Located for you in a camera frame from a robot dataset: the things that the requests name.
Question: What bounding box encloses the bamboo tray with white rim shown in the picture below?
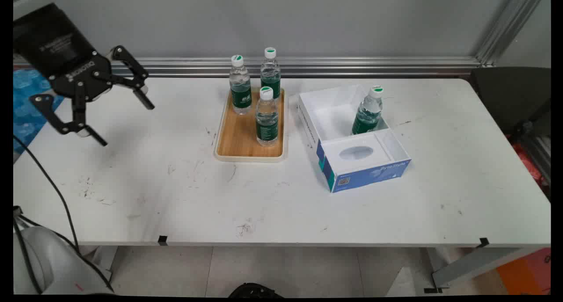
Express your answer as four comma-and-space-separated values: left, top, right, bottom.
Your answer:
214, 87, 289, 163

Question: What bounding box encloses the black round object on floor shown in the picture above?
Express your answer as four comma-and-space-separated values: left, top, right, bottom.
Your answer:
228, 283, 285, 298

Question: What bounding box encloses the blue shrink-wrapped water bottle pack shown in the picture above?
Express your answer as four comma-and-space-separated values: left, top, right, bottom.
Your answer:
13, 68, 65, 154

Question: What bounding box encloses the red bag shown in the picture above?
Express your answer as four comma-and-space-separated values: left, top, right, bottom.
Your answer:
506, 135, 551, 199

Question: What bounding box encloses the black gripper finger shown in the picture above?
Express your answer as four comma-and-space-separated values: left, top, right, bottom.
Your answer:
107, 46, 155, 111
29, 84, 108, 147

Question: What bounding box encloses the slanted aluminium profile post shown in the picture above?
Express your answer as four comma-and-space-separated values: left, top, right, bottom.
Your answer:
475, 0, 546, 68

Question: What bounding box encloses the grey metal table leg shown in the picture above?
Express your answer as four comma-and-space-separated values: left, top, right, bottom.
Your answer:
81, 246, 119, 281
424, 247, 541, 294

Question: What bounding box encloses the aluminium frame bar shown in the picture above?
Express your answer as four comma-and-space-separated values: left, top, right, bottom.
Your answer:
521, 133, 551, 186

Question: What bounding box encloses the long black cable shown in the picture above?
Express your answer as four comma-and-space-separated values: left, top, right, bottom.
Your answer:
13, 135, 114, 291

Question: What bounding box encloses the black chair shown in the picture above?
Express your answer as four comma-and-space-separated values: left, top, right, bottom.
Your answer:
468, 67, 551, 136

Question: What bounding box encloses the clear water bottle green label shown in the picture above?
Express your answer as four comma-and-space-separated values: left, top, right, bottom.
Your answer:
351, 86, 384, 135
255, 87, 279, 147
229, 55, 252, 115
260, 47, 282, 99

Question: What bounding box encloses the white and blue cardboard box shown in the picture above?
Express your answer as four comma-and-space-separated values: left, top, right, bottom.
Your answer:
297, 84, 412, 193

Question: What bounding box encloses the horizontal aluminium profile rail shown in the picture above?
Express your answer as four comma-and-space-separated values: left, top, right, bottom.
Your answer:
13, 56, 484, 78

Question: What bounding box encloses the short black cable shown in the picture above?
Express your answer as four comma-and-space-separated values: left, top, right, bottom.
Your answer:
13, 207, 44, 295

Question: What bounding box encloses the orange box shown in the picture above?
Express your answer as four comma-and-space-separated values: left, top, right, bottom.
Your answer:
497, 248, 551, 295

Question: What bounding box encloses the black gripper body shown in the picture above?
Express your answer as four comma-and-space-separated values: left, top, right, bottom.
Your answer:
13, 3, 113, 102

